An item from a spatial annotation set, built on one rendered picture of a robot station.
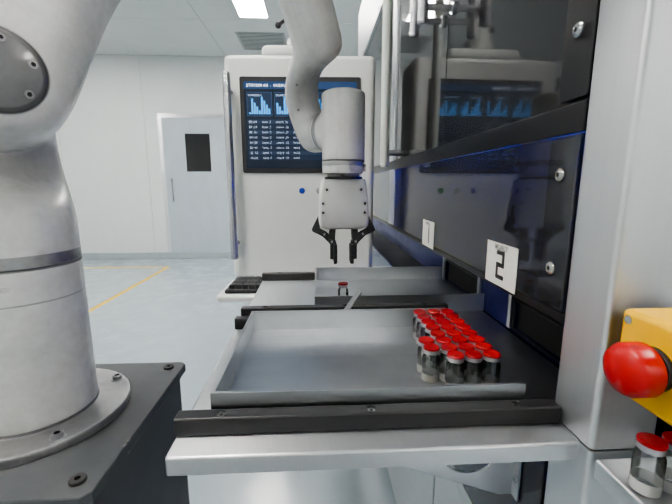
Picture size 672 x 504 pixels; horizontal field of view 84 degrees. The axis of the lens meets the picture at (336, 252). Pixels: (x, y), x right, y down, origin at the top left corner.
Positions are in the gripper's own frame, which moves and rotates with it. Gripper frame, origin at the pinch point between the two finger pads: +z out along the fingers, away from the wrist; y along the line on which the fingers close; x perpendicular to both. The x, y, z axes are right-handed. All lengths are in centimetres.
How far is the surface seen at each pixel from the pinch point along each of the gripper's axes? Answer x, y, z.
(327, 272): -20.2, 2.7, 8.9
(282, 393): 39.4, 9.3, 7.8
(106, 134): -511, 310, -88
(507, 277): 28.6, -19.9, -1.6
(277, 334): 16.0, 12.3, 10.9
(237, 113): -56, 31, -37
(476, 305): 5.4, -26.5, 10.1
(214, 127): -509, 154, -98
